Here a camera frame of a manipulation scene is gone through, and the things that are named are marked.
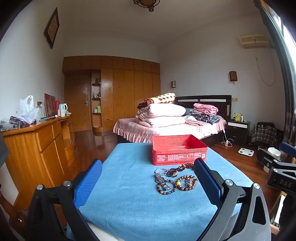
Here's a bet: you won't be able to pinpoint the brown orange bead bracelet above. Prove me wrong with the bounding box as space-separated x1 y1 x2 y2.
177 163 195 172

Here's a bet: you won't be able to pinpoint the light blue electric kettle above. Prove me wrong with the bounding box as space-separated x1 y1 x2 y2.
58 103 69 117

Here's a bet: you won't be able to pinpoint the dark window frame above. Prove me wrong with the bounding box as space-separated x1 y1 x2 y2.
253 0 296 149

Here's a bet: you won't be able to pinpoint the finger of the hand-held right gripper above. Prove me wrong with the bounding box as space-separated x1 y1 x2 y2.
279 142 296 161
256 148 296 173

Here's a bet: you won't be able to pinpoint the white bathroom scale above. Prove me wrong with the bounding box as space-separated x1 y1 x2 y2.
238 148 255 158

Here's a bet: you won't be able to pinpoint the hanging wall cable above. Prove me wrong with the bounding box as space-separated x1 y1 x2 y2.
255 50 277 87

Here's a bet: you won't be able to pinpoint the wall air conditioner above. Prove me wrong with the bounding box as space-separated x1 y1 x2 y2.
239 35 271 49

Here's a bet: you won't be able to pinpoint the dark wooden headboard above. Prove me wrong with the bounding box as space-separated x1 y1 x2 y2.
174 95 232 116

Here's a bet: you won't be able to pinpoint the spotted folded blanket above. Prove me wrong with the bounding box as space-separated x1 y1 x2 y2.
137 92 176 109

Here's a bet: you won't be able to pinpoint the pink folded clothes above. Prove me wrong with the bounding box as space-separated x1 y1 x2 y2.
193 103 219 115

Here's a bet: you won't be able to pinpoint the red metal tin box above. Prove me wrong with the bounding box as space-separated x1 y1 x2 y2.
151 135 208 166

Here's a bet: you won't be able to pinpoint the white plastic bag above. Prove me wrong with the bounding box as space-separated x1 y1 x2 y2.
17 95 39 123

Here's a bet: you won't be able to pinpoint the ceiling lamp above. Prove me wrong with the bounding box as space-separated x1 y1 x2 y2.
133 0 161 7

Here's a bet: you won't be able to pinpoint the wooden door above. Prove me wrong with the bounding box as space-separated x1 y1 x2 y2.
65 74 92 132

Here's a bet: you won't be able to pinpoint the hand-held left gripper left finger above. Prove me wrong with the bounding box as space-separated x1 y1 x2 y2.
23 159 103 241

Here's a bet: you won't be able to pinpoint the wooden wardrobe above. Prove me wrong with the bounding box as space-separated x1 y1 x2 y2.
62 56 161 133

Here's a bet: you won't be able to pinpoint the dark framed wall picture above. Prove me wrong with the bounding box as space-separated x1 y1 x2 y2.
44 7 60 49

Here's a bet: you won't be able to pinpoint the multicoloured bead bracelet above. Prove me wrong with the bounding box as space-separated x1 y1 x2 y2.
156 182 177 195

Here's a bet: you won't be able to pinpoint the plaid folded clothes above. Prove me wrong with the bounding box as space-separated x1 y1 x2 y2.
191 111 220 126

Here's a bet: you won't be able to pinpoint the dark patterned bag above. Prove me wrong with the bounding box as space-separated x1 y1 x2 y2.
9 116 30 128

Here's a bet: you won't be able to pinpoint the blue towel mat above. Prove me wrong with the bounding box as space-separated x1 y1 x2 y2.
66 142 252 241

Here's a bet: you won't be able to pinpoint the dark nightstand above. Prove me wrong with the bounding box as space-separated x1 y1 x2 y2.
227 120 251 145

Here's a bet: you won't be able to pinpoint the silver metal watch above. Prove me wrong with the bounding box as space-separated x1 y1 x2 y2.
155 174 170 189

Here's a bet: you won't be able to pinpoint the wooden dresser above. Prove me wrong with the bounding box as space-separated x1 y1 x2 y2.
0 115 77 209

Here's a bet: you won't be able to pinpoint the chair with plaid cloth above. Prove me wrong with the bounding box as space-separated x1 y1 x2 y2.
251 122 279 149

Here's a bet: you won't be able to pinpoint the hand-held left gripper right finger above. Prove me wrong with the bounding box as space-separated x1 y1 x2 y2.
193 158 272 241

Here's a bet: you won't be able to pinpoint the bed with pink bedspread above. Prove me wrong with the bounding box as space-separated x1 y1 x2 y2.
113 116 228 143

